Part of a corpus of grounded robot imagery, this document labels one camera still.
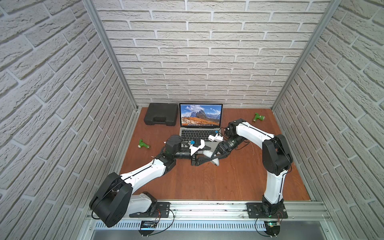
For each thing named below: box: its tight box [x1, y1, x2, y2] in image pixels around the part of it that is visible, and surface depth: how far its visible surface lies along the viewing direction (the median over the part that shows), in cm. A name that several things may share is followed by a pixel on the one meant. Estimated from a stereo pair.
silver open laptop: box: [178, 103, 224, 152], surface depth 102 cm
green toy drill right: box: [252, 112, 266, 123], surface depth 112 cm
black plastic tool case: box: [144, 103, 179, 127], surface depth 109 cm
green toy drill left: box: [137, 139, 151, 149], surface depth 98 cm
